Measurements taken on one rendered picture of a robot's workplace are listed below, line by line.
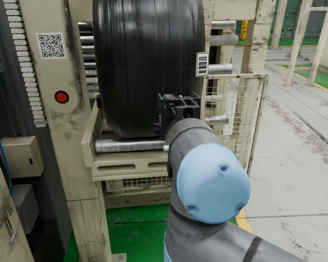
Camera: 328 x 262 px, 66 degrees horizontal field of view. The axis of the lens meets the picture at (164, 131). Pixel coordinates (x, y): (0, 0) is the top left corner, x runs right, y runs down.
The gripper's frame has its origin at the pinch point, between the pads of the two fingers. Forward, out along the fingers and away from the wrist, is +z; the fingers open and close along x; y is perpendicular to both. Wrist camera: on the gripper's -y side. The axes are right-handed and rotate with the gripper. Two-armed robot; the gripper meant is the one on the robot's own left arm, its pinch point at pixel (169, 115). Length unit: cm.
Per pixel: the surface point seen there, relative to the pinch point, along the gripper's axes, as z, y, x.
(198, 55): 8.5, 12.5, -8.5
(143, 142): 23.1, -16.2, 5.7
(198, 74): 8.6, 8.0, -8.5
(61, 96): 27.9, -0.7, 31.5
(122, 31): 8.6, 18.3, 9.9
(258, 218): 78, -102, -72
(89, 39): 67, 16, 26
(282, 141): 176, -90, -145
